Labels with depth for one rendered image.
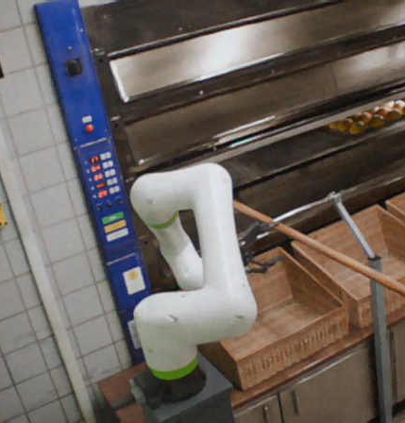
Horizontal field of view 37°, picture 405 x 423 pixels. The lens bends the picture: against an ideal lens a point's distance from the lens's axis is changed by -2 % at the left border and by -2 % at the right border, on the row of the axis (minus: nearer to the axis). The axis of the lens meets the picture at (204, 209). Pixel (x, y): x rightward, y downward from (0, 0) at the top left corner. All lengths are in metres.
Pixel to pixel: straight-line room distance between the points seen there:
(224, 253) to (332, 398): 1.40
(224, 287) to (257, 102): 1.41
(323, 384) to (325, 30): 1.56
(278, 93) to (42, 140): 1.07
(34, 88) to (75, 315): 0.95
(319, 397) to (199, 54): 1.52
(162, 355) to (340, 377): 1.39
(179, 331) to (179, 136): 1.28
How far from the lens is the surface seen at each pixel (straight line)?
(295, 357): 2.64
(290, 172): 2.92
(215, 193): 1.67
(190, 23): 2.60
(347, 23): 3.02
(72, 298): 2.64
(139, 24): 2.52
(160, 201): 1.72
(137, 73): 2.51
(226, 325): 1.47
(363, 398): 2.95
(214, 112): 2.67
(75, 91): 2.40
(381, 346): 2.78
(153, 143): 2.56
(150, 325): 1.47
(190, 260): 2.09
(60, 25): 2.37
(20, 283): 2.56
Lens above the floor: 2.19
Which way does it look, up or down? 22 degrees down
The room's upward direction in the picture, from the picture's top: 12 degrees counter-clockwise
